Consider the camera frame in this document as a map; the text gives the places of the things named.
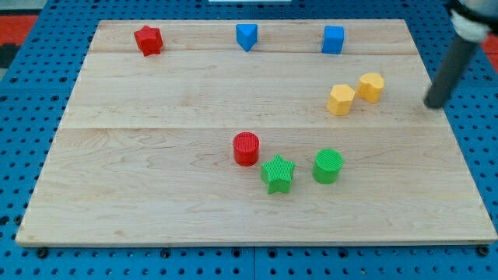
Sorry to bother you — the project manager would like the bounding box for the green star block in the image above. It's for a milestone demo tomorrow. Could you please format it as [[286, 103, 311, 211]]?
[[261, 155, 296, 194]]

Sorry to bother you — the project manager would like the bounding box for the robot arm end white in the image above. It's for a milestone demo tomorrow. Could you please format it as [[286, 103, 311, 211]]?
[[445, 0, 497, 44]]

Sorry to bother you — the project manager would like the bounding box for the red star block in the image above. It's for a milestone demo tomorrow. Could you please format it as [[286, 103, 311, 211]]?
[[134, 26, 163, 57]]

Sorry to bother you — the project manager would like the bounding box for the red cylinder block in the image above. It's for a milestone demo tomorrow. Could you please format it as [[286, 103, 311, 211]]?
[[233, 131, 260, 166]]

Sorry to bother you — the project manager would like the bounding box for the wooden board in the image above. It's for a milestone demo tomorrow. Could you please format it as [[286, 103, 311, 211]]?
[[16, 19, 497, 247]]

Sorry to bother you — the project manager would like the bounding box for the green cylinder block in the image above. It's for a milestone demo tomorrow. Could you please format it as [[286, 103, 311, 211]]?
[[312, 149, 343, 184]]

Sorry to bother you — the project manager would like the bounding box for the yellow hexagon block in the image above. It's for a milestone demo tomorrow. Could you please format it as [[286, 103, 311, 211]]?
[[326, 84, 356, 116]]

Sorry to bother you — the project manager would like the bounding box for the blue triangle block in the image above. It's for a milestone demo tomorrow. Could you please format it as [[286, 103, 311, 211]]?
[[236, 23, 258, 52]]

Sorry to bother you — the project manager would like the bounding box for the yellow heart block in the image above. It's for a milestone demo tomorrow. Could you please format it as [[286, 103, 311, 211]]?
[[356, 72, 385, 103]]

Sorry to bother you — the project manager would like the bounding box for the blue cube block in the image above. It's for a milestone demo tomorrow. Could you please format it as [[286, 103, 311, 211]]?
[[321, 26, 345, 54]]

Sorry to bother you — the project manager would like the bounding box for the grey pusher rod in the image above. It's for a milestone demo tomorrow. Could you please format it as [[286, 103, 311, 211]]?
[[423, 35, 479, 109]]

